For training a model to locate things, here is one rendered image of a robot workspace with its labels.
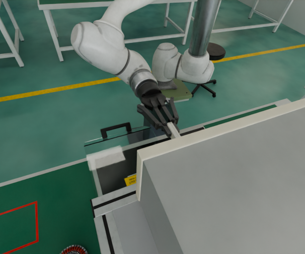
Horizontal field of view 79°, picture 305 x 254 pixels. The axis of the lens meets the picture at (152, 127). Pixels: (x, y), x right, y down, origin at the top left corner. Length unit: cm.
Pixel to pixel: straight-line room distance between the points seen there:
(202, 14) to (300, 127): 72
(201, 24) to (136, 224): 91
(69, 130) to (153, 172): 188
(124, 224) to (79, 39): 49
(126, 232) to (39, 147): 173
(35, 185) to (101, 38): 70
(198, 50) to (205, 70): 13
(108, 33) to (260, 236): 58
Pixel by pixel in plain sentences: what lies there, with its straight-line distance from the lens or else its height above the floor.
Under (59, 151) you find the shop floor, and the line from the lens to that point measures 201.
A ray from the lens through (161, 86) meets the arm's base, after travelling 130.
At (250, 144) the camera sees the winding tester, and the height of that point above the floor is 132.
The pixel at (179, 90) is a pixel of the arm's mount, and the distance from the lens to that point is 133.
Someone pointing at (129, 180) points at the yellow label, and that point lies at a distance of 57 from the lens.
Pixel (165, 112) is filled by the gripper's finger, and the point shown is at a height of 119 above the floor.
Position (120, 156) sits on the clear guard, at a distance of 61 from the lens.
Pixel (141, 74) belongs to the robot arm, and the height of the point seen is 122.
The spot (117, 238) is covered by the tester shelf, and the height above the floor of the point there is 112.
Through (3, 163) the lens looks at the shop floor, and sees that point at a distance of 216.
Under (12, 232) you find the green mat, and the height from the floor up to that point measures 75.
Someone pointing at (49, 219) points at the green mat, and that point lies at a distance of 93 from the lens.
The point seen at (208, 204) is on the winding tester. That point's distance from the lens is 30.
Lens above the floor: 159
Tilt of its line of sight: 50 degrees down
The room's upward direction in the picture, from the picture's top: 7 degrees clockwise
